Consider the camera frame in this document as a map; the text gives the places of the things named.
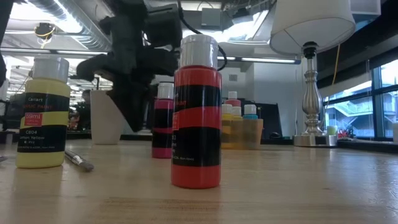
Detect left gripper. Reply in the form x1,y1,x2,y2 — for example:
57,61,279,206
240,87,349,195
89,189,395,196
76,30,180,133

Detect small magenta paint bottle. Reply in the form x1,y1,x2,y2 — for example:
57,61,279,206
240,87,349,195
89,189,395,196
151,82,175,159

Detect black paintbrush silver ferrule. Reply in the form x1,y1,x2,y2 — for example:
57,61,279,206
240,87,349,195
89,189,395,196
64,148,95,173

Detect small red paint bottle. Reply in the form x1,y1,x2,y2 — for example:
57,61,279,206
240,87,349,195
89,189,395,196
170,34,223,190

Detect tall salmon pink paint bottle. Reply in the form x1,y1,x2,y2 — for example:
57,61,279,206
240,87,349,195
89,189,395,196
224,91,242,109

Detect small sky blue paint bottle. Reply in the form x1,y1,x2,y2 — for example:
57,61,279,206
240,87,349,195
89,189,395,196
242,104,259,149

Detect white cup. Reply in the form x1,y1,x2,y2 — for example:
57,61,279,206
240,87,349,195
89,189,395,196
90,90,125,145

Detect person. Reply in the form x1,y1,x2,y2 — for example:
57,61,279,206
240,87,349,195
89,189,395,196
70,90,92,131

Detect black yellow ceiling device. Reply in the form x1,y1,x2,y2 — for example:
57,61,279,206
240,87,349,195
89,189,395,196
33,22,57,49

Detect black office chair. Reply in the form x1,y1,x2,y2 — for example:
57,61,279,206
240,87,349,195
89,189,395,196
0,93,27,131

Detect translucent orange tray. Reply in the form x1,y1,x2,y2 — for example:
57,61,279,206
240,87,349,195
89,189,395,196
221,118,264,151

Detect black partition panel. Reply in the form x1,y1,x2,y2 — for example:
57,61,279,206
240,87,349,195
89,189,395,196
145,99,283,139

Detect silver table lamp white shade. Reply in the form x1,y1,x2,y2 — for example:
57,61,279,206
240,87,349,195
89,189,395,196
269,0,357,147

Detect small red object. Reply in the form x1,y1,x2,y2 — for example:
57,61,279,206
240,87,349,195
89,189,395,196
338,127,356,139

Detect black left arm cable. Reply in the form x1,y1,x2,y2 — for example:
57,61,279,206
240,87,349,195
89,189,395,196
176,0,228,72

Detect yellow extension cable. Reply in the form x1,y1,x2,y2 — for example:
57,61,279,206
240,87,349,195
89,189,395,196
331,43,341,86

